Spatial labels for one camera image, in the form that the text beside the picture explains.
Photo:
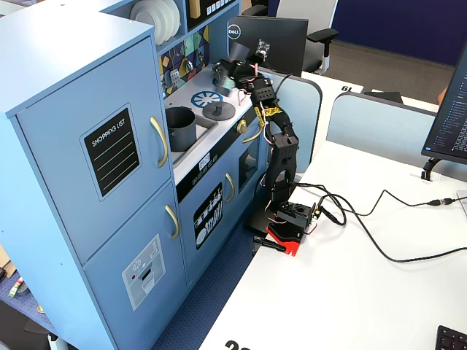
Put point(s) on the black monitor stand clamp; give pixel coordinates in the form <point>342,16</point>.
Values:
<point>427,171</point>

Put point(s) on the robot controller board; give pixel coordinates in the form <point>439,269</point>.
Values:
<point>316,213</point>

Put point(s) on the black dishwasher sticker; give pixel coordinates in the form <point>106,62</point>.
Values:
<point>208,218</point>

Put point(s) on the black microwave door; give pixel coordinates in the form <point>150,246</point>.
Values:
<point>204,20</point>

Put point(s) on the gray ice dispenser sticker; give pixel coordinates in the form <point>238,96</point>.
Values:
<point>144,277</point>

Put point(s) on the dark oven window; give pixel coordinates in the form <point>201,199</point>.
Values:
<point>248,167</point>

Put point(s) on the black keyboard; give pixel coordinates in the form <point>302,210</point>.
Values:
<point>452,341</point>

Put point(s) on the gray toy sink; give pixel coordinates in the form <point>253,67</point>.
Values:
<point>204,127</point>

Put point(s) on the metal ladle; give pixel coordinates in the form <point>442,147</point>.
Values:
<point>200,56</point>

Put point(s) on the computer monitor showing code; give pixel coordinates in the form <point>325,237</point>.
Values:
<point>452,120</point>

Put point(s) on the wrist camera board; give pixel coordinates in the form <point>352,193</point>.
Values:
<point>262,47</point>

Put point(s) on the silver laptop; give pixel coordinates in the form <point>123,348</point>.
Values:
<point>463,204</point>

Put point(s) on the white toy plate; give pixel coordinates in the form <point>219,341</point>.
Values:
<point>168,18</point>
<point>177,14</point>
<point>144,14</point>

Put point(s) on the black Dell monitor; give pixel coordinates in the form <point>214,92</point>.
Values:
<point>284,36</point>

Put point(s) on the black table clamp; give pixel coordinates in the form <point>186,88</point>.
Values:
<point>270,243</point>

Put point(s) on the desk divider panel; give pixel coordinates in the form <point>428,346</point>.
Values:
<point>365,124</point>
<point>299,105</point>

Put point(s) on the black stove control panel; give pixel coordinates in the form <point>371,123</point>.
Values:
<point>226,146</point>

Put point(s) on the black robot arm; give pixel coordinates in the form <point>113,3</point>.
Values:
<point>282,149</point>

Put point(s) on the gold stove knob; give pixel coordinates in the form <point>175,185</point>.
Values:
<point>241,126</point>

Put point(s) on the gray toy pot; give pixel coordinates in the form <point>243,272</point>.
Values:
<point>182,135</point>

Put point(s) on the white office chair with armrest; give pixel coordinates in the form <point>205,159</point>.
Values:
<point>306,14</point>

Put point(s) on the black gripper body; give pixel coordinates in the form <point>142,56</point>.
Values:
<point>228,68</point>

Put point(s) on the gray pot lid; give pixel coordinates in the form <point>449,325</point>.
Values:
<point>219,111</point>

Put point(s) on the yellow tape band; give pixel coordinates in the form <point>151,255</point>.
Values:
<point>271,112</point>

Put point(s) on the robot arm base mount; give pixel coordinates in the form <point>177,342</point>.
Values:
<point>284,240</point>

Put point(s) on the desk number sticker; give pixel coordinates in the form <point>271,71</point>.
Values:
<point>352,88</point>

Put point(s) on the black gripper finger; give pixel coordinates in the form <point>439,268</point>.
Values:
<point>230,65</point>
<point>236,82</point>

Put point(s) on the blue dishwasher door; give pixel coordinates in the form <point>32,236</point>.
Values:
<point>230,218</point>

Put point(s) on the black shopping list board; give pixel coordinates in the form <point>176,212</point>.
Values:
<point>111,153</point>

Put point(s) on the blue freezer door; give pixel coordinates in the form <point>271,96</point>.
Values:
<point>109,270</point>

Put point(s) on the blue oven door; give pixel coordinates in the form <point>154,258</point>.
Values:
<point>248,204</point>

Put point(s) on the dark flat device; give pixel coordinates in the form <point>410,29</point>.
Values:
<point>383,96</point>

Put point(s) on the steel pot with lid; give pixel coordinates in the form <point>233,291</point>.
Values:
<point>216,67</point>

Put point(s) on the dark gray conical mount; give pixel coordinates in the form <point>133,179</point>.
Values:
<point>239,51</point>

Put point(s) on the gray tape roll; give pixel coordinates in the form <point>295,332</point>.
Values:
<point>25,289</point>

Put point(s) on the blue wooden toy kitchen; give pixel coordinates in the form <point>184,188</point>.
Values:
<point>54,47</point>

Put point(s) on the cardboard box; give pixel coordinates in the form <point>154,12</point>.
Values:
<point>5,262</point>

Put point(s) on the blue fridge door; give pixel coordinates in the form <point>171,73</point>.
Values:
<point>54,146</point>

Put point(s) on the colourful tiled backsplash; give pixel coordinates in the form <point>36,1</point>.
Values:
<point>182,54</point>

